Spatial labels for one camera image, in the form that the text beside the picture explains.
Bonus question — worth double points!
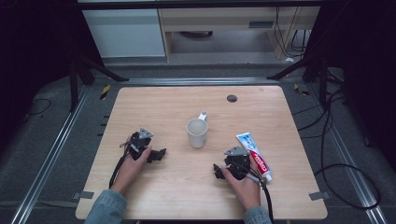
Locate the right hand-held gripper black cable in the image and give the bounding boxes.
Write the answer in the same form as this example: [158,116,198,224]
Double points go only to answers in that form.
[229,161,276,224]

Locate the grey tape piece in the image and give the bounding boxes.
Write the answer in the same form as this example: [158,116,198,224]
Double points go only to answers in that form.
[308,190,332,202]
[72,190,95,201]

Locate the aluminium floor rail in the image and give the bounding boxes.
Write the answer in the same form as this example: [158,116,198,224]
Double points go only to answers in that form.
[9,85,92,224]
[119,77,281,88]
[305,83,389,224]

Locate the toothpaste tube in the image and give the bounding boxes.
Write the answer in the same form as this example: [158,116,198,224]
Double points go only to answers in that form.
[235,132,274,183]

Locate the thin black floor cable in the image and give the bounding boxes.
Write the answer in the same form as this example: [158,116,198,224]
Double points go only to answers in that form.
[22,97,52,122]

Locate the white cup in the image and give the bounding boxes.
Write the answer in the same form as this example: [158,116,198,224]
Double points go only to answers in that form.
[185,110,209,149]

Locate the black metal stand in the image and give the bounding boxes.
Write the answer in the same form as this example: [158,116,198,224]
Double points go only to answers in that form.
[266,54,344,107]
[67,50,131,113]

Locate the white cabinet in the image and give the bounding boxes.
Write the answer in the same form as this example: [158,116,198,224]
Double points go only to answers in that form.
[81,7,167,59]

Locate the left hand-held gripper black cable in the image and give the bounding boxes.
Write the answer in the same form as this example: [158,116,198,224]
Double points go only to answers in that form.
[108,141,133,189]

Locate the long black floor cable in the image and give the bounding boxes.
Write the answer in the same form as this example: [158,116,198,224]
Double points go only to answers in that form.
[291,88,383,210]

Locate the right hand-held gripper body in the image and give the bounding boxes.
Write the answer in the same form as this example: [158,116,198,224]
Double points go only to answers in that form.
[223,146,252,182]

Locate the person's left hand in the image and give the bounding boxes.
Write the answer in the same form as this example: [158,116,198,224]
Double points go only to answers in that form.
[110,134,153,197]

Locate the black cables behind desk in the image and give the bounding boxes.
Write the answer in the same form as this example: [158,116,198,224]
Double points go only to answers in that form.
[273,6,313,59]

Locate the hand-held gripper black cable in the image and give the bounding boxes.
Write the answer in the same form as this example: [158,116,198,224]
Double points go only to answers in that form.
[108,141,133,189]
[229,161,276,224]

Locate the person's right hand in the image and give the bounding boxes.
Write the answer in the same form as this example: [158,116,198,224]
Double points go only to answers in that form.
[220,157,262,211]

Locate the yellow black tape strip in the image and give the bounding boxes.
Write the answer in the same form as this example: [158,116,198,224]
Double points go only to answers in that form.
[99,84,112,101]
[292,82,311,97]

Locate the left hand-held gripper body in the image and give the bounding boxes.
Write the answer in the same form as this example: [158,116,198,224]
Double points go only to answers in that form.
[129,127,154,161]

